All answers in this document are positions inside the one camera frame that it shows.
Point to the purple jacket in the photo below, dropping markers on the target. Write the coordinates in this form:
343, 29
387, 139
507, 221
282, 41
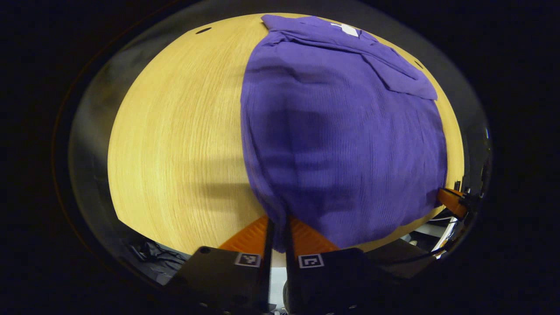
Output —
341, 144

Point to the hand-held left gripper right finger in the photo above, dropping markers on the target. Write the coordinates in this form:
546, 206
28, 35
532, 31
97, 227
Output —
289, 245

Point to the white and black equipment clutter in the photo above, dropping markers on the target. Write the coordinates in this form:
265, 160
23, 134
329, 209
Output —
433, 232

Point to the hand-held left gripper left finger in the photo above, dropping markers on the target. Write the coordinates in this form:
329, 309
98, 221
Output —
267, 245

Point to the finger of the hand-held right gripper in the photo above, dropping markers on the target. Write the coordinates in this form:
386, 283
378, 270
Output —
450, 201

